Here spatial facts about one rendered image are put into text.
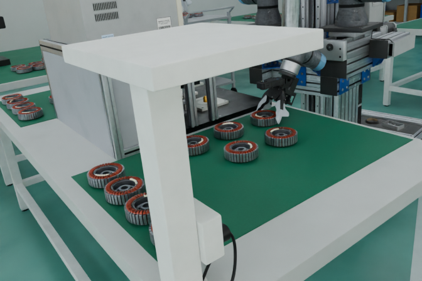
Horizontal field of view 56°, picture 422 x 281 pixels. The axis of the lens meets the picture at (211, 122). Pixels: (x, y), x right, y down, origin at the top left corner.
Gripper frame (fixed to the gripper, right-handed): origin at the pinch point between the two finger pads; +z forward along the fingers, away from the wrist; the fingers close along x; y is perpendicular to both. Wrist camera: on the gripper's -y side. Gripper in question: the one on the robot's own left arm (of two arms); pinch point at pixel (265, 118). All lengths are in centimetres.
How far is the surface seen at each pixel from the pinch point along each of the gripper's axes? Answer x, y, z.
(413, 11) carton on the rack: 336, 502, -255
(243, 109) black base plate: 14.7, -0.8, -0.2
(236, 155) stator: -23.8, -25.3, 13.4
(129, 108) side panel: 6, -52, 13
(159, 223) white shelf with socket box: -65, -68, 22
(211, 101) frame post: 11.3, -19.0, 1.3
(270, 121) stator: -5.4, -1.6, 0.3
